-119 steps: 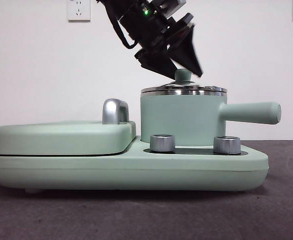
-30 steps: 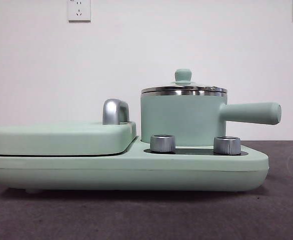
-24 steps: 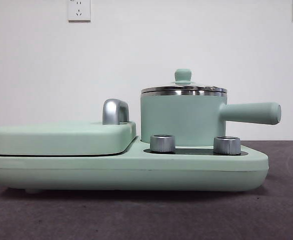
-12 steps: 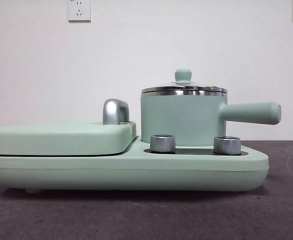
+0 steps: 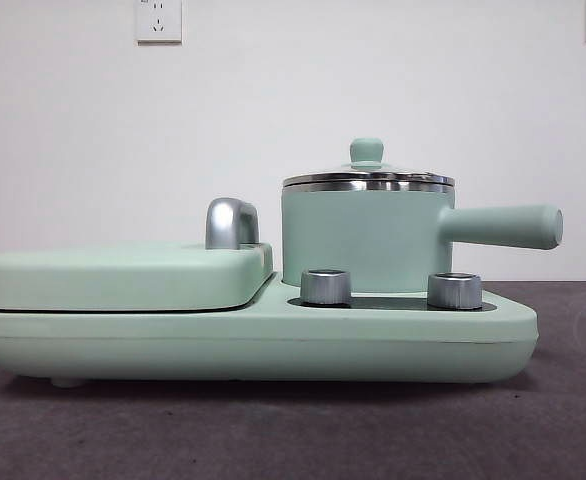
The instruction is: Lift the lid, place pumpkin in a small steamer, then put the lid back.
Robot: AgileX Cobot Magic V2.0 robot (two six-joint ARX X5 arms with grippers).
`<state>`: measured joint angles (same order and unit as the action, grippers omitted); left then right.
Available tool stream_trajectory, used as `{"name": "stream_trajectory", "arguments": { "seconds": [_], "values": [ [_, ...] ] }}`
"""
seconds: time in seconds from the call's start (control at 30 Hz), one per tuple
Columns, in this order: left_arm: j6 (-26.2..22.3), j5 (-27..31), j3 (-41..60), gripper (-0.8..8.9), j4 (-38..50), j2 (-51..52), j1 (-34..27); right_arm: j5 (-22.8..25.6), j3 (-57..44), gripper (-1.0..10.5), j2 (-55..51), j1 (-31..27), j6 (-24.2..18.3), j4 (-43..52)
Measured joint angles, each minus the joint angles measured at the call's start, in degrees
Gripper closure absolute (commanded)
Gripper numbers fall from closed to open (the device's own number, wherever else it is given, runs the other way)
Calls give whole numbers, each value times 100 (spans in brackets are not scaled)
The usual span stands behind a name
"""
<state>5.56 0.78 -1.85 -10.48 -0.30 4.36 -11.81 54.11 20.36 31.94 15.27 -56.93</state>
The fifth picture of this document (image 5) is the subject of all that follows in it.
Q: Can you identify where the white wall socket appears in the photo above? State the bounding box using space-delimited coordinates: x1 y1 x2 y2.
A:
135 0 183 46

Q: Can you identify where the silver control knob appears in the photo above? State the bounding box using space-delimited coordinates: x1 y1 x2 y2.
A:
299 267 353 307
426 272 484 309

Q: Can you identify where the mint green hinged griddle lid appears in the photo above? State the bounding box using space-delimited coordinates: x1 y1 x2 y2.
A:
0 197 277 314

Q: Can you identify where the glass lid with green knob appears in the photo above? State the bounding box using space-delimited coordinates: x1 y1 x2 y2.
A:
281 137 457 187

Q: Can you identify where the mint green pot with handle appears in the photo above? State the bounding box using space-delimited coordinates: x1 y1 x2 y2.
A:
280 179 566 296

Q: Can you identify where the mint green breakfast maker base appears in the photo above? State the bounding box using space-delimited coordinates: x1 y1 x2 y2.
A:
0 269 540 389

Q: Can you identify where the dark grey felt mat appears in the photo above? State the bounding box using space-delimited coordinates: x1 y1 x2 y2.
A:
0 280 586 480

